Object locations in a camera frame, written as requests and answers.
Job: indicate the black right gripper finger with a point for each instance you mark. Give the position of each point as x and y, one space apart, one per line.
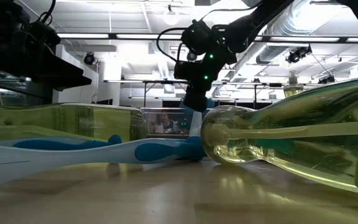
196 101

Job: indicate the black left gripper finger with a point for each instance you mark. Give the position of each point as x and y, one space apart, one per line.
61 77

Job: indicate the blue dish brush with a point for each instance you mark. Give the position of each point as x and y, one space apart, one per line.
57 144
166 152

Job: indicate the clear green soap pump bottle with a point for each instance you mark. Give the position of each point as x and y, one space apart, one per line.
293 90
73 119
291 140

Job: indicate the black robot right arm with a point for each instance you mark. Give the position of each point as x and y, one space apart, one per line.
259 18

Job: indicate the black round spotlight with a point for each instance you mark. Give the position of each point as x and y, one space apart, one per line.
89 58

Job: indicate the person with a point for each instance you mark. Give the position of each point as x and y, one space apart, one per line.
165 124

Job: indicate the clear plastic bin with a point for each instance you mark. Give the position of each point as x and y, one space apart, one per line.
149 124

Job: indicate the black high table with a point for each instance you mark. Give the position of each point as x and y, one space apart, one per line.
135 81

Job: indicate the round pendant lamp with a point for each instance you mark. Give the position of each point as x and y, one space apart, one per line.
171 17

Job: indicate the black track spotlights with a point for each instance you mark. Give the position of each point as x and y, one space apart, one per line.
297 55

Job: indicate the small black spotlights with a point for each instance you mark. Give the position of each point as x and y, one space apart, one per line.
326 80

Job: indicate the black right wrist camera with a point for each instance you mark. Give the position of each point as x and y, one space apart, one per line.
185 70

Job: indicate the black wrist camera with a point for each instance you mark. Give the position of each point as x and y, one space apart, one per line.
185 70
43 35

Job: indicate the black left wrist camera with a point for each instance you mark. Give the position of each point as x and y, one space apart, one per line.
43 35

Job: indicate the silver ventilation duct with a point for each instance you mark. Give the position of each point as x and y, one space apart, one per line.
287 28

